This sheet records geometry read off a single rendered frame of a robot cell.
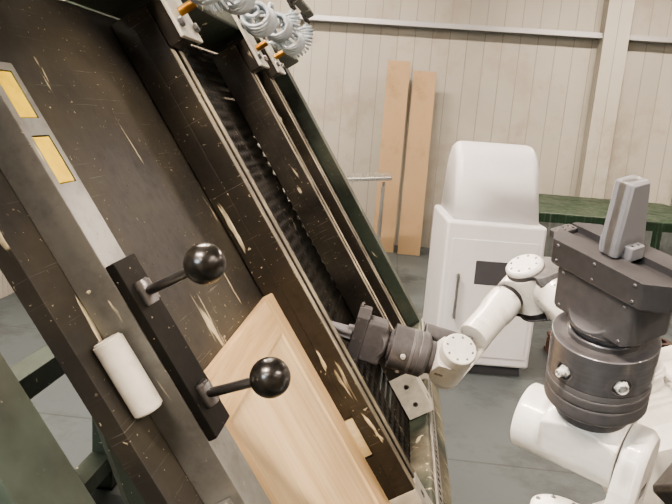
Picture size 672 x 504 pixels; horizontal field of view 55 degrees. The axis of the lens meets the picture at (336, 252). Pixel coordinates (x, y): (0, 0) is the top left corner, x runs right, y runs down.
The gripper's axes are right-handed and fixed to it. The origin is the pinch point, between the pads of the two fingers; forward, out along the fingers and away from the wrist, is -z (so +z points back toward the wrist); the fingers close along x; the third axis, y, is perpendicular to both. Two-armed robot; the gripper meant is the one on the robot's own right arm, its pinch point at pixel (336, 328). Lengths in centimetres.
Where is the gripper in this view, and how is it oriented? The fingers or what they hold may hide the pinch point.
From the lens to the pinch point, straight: 126.7
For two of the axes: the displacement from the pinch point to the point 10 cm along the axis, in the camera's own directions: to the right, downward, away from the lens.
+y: -1.1, 2.0, -9.7
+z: 9.6, 2.8, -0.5
